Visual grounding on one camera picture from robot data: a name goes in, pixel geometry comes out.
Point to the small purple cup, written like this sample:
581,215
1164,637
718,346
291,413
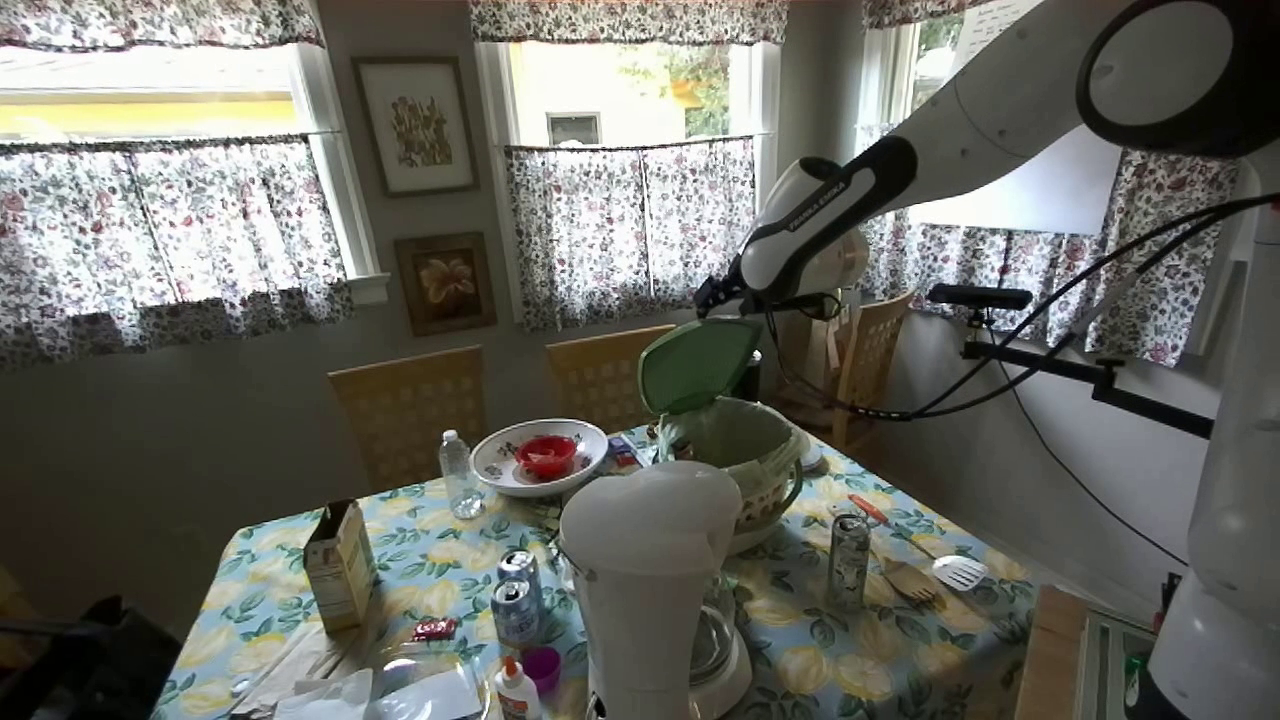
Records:
542,669

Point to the wooden fork spatula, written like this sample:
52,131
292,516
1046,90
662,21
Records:
908,580

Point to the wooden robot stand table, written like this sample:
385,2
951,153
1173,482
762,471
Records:
1052,652

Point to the blue and white can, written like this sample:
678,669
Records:
519,607

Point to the floral window curtain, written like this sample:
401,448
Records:
1163,264
161,243
625,225

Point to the framed botanical print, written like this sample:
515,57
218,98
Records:
417,125

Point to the silver drink can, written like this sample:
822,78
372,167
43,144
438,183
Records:
851,561

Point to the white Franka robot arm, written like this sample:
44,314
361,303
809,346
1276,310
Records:
1001,120

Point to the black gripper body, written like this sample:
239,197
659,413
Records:
762,303

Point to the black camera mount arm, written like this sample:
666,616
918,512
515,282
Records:
1106,384

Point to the lemon print tablecloth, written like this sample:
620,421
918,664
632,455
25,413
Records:
426,561

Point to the small white squeeze bottle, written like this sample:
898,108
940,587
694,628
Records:
519,692

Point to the clear plastic water bottle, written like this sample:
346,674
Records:
461,472

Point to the small dark framed picture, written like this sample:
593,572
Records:
447,282

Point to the floral window valance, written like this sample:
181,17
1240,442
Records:
625,17
161,21

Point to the yellow wooden chair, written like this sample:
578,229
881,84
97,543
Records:
604,373
404,413

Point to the white coffee maker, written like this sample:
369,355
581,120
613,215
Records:
644,572

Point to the black bag on floor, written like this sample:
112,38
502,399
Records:
80,664

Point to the small red wrapper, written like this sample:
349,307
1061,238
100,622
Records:
434,628

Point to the clear plastic bag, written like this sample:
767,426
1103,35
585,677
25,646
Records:
385,692

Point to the white round plate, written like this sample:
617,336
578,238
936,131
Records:
502,460

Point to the small white plastic object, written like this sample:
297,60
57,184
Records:
960,572

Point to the wooden lattice chair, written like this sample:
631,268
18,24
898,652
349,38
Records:
867,361

